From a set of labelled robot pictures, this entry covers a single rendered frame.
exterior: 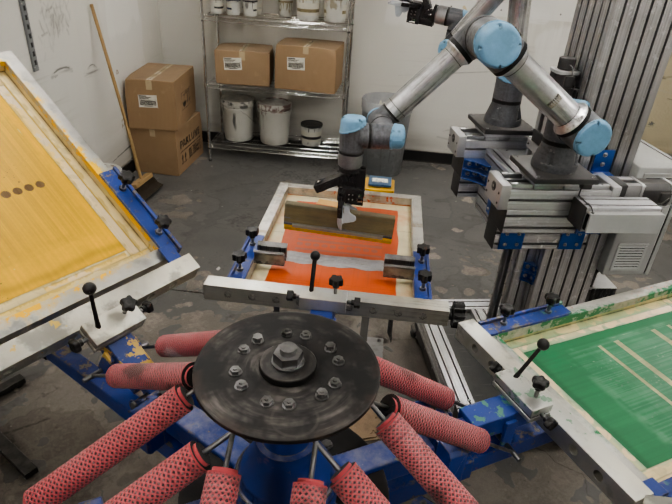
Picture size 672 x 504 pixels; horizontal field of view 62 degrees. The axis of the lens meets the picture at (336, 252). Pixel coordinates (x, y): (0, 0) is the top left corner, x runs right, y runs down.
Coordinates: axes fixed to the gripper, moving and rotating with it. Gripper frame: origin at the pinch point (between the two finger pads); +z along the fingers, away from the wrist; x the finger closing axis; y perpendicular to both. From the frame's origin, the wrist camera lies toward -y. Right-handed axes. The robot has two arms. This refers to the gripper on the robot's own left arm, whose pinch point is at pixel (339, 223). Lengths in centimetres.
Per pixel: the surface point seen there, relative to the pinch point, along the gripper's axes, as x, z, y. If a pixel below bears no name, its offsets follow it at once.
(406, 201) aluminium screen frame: 47, 12, 23
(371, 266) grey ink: -3.5, 12.9, 11.8
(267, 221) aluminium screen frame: 15.2, 10.0, -27.1
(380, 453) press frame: -84, 7, 17
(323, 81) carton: 310, 29, -44
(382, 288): -14.8, 13.6, 15.9
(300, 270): -9.6, 13.6, -10.9
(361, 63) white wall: 358, 22, -16
